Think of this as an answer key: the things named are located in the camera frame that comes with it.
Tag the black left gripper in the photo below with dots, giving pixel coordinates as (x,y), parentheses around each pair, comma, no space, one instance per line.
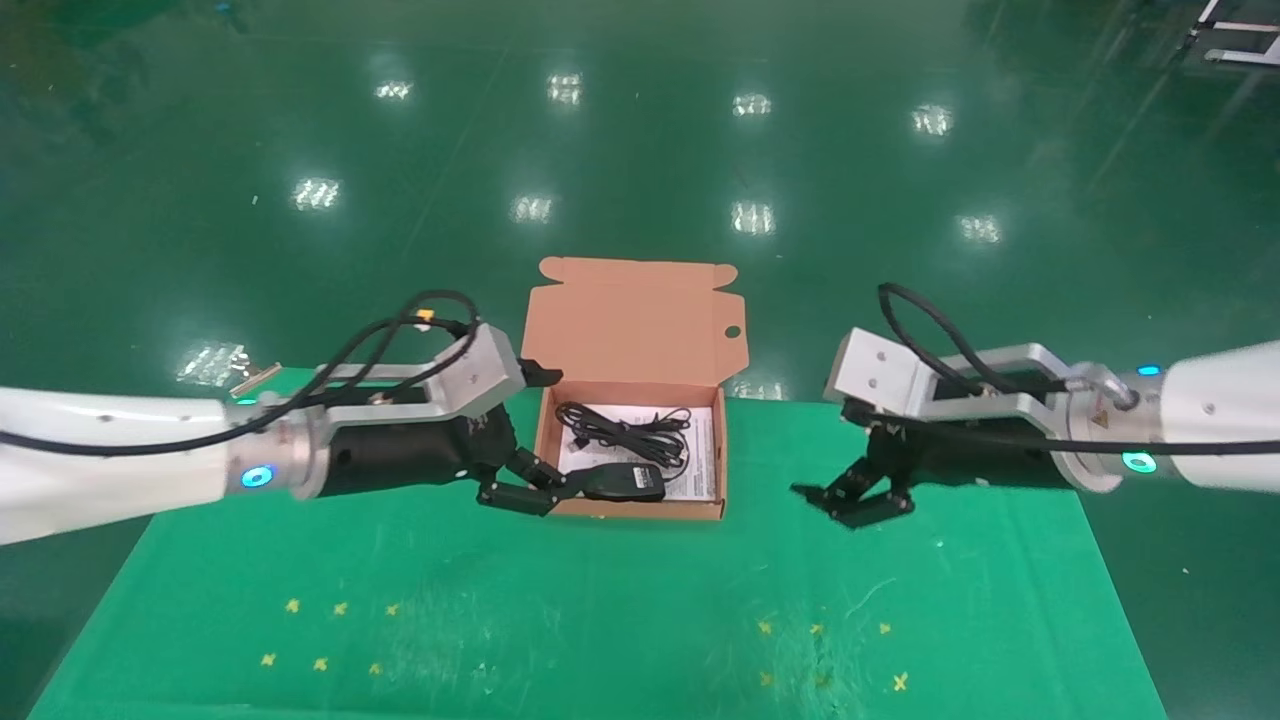
(400,455)

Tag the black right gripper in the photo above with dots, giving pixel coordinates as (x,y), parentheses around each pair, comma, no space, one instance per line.
(980,460)

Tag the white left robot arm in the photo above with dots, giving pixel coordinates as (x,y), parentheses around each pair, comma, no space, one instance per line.
(100,460)

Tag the open brown cardboard box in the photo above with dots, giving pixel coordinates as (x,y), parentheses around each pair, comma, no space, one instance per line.
(630,330)

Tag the white printed instruction sheet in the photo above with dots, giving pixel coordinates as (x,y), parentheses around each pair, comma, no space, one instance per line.
(705,460)

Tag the green table mat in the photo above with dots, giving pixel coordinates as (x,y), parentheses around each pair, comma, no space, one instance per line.
(600,600)

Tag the silver binder clip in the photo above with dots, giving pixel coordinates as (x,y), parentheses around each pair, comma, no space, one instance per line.
(258,376)

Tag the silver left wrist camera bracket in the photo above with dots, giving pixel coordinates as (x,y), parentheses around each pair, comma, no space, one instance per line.
(470,375)

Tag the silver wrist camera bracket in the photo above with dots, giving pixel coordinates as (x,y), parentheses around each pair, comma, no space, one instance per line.
(470,375)
(880,370)

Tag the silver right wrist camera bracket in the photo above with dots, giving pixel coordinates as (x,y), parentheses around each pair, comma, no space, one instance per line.
(880,370)

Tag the grey metal frame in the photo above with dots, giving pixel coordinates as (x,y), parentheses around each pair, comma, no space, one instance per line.
(1240,45)

